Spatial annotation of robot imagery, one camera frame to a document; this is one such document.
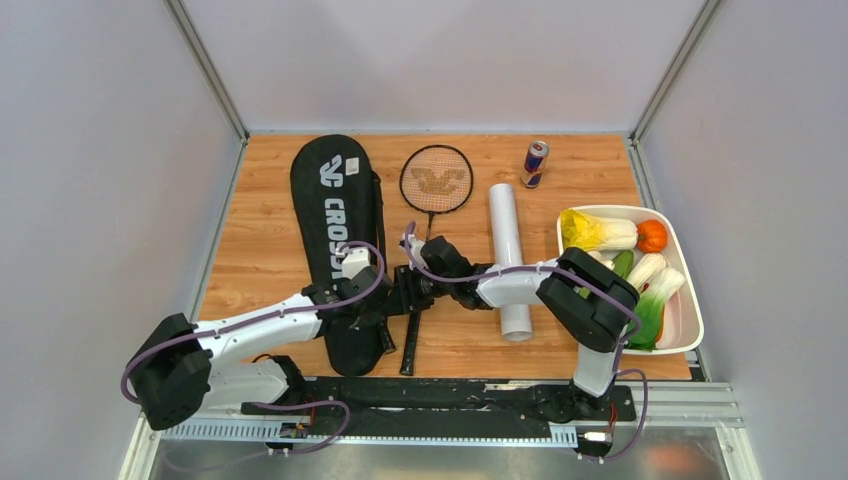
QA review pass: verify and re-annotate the green leaf vegetable toy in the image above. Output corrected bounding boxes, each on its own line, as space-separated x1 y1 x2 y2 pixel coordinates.
613 250 635 279

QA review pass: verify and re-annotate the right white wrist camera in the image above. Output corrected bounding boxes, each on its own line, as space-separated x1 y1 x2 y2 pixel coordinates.
399 234 427 269

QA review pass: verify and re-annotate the white plastic basin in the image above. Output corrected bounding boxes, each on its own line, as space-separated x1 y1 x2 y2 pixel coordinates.
556 205 704 356

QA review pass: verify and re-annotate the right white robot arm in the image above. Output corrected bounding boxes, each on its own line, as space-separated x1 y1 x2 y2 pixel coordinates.
400 232 641 418

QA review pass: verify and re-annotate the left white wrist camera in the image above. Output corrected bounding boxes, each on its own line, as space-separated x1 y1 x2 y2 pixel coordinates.
336 247 372 279

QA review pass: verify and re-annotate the small orange pumpkin toy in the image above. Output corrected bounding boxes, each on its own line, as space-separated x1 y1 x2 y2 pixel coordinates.
636 219 668 253

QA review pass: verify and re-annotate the red blue drink can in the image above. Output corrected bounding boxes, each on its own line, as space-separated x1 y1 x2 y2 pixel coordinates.
521 140 550 189

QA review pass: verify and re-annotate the beige mushroom toy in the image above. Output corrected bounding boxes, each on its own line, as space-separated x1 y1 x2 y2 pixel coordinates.
587 251 615 270

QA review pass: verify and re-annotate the white shuttlecock tube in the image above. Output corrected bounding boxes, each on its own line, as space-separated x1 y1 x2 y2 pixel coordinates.
488 183 533 342

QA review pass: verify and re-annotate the black badminton racket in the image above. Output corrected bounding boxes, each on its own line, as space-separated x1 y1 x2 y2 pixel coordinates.
399 144 474 376

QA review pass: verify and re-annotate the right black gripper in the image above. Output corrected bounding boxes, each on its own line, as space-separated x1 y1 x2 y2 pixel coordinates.
382 263 455 317

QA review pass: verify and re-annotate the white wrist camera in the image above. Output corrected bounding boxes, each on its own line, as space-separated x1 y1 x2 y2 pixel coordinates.
399 234 427 269
336 247 372 279

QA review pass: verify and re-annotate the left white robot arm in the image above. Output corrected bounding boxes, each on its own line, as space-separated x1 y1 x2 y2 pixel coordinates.
121 266 392 431

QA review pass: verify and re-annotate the yellow napa cabbage toy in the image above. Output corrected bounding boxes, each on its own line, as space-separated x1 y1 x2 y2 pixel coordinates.
558 209 638 251

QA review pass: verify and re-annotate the black Crossway racket bag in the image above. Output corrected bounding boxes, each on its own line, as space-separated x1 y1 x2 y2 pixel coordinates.
289 134 394 377

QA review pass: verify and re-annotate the white green bok choy toy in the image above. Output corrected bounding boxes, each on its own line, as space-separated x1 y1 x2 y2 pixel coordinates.
627 267 685 350

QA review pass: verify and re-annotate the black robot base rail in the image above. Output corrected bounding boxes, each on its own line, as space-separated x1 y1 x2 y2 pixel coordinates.
240 357 641 455

